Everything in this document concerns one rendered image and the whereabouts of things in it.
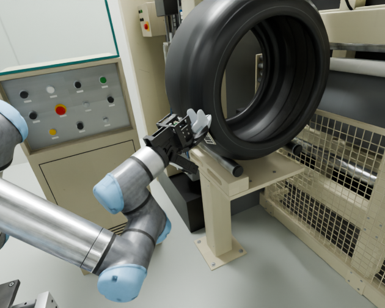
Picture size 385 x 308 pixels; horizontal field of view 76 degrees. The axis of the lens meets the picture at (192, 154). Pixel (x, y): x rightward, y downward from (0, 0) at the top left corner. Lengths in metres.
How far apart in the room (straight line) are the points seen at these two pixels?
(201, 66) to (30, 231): 0.55
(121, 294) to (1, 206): 0.24
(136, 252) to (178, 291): 1.19
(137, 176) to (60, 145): 0.94
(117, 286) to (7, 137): 0.38
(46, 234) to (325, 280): 1.55
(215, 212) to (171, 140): 0.96
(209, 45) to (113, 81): 0.75
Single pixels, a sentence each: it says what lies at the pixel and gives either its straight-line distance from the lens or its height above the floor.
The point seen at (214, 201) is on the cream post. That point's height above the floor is 0.47.
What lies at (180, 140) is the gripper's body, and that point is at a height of 1.15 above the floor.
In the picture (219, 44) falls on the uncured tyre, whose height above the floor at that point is 1.33.
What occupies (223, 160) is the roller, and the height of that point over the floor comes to 0.92.
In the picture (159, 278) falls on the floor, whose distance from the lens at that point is 1.74.
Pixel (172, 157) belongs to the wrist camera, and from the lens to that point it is 0.59.
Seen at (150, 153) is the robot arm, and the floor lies 1.15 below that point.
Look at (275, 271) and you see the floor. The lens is 1.74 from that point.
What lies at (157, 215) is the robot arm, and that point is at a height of 1.02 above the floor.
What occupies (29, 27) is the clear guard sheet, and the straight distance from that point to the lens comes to 1.34.
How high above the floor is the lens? 1.39
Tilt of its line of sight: 28 degrees down
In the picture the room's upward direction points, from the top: 7 degrees counter-clockwise
